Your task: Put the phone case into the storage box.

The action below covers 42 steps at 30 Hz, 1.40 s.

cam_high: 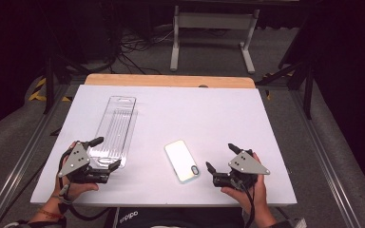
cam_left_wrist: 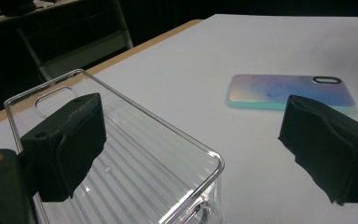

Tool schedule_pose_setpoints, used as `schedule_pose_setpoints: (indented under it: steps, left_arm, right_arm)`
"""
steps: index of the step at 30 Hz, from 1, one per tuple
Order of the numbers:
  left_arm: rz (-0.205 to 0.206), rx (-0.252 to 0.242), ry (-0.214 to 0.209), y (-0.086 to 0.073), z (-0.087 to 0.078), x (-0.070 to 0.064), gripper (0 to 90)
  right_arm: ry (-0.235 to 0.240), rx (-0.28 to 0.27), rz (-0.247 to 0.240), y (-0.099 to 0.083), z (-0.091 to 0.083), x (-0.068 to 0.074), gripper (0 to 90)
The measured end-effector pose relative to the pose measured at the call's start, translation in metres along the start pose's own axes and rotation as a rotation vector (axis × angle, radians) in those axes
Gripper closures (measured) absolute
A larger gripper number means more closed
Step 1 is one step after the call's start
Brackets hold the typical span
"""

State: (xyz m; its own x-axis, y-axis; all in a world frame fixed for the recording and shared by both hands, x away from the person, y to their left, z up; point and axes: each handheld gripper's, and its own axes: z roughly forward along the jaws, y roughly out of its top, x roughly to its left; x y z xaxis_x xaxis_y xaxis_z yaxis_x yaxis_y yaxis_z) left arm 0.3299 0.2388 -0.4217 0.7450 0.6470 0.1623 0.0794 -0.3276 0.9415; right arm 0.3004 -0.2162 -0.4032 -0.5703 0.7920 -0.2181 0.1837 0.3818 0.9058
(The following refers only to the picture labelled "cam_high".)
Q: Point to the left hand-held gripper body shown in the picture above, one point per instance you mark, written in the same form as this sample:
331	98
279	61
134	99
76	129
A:
76	160

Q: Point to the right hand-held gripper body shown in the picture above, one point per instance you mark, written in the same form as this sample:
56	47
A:
247	165

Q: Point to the clear plastic blister package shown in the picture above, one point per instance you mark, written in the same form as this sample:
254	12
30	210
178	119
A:
117	126

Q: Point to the white phone case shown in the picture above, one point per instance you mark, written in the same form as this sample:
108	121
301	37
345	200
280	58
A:
180	160

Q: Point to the person's left hand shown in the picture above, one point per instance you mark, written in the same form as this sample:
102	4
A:
72	190

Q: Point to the person's right hand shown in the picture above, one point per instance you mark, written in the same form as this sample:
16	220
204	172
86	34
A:
259	194

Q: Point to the white table board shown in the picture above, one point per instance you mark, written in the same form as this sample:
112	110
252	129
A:
202	120

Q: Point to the person's black printed clothing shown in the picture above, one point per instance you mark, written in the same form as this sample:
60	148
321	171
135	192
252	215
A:
177	218

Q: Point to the black metal stand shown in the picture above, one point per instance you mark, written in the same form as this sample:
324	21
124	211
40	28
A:
307	88
49	85

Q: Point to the yellow black hazard tape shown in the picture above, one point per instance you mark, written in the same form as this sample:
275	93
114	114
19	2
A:
38	93

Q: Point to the aluminium floor rail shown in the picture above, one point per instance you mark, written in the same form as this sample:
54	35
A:
22	158
326	164

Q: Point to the white metal stand frame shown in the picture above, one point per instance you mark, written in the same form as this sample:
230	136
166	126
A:
214	20

